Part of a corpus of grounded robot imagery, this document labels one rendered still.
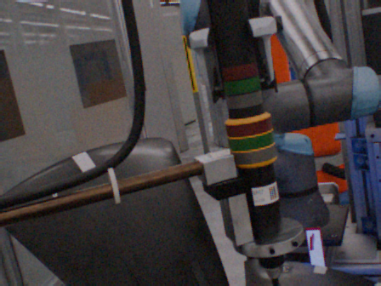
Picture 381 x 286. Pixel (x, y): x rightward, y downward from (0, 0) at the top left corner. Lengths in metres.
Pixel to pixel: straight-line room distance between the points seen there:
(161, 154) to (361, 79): 0.32
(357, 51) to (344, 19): 0.09
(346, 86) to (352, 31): 0.59
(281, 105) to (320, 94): 0.06
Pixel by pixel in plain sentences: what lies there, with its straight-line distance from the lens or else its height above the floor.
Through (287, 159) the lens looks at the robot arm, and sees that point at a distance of 1.20.
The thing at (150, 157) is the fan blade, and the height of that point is 1.41.
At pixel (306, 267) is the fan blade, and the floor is 1.17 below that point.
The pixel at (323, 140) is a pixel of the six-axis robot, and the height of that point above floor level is 0.53.
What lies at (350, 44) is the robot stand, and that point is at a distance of 1.33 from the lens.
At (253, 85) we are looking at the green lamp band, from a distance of 0.45.
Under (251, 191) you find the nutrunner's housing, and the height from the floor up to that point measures 1.39.
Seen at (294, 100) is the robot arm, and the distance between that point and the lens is 0.72.
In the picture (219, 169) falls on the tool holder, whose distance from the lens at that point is 0.45.
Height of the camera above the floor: 1.53
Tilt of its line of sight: 11 degrees down
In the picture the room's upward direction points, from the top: 11 degrees counter-clockwise
